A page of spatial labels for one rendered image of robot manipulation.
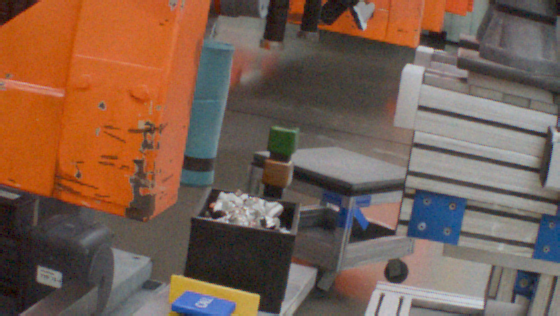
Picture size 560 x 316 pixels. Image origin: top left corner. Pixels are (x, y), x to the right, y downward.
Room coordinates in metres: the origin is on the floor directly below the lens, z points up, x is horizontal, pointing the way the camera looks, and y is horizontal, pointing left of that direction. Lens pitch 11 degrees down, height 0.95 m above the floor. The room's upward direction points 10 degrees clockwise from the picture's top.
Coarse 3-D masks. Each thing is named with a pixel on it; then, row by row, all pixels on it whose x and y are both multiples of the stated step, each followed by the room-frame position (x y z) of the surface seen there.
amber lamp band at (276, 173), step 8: (272, 160) 1.79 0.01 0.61; (264, 168) 1.79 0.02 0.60; (272, 168) 1.78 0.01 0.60; (280, 168) 1.78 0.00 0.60; (288, 168) 1.78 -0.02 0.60; (264, 176) 1.79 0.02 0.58; (272, 176) 1.78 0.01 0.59; (280, 176) 1.78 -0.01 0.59; (288, 176) 1.78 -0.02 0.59; (264, 184) 1.79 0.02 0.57; (272, 184) 1.78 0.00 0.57; (280, 184) 1.78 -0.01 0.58; (288, 184) 1.80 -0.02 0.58
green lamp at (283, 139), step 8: (272, 128) 1.79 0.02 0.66; (280, 128) 1.79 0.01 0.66; (288, 128) 1.79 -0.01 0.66; (296, 128) 1.81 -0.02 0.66; (272, 136) 1.79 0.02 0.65; (280, 136) 1.78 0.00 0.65; (288, 136) 1.78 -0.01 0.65; (296, 136) 1.79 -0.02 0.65; (272, 144) 1.78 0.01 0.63; (280, 144) 1.78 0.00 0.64; (288, 144) 1.78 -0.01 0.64; (296, 144) 1.80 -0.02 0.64; (272, 152) 1.79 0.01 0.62; (280, 152) 1.78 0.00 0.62; (288, 152) 1.78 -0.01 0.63
